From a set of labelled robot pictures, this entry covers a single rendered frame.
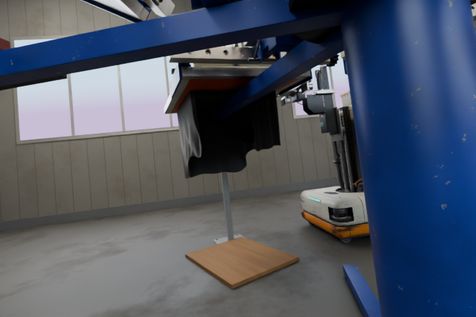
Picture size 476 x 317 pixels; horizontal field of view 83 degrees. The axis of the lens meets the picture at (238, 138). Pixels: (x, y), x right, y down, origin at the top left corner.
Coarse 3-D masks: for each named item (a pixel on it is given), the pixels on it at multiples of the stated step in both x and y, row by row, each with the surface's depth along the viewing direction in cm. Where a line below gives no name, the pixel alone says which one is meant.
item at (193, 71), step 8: (184, 72) 103; (192, 72) 104; (200, 72) 105; (208, 72) 106; (216, 72) 107; (224, 72) 108; (232, 72) 110; (240, 72) 111; (248, 72) 112; (256, 72) 113; (184, 80) 108; (296, 80) 127; (184, 88) 120; (176, 96) 133; (168, 104) 151; (168, 112) 171
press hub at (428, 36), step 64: (320, 0) 48; (384, 0) 43; (448, 0) 40; (384, 64) 43; (448, 64) 39; (384, 128) 44; (448, 128) 39; (384, 192) 44; (448, 192) 39; (384, 256) 46; (448, 256) 39
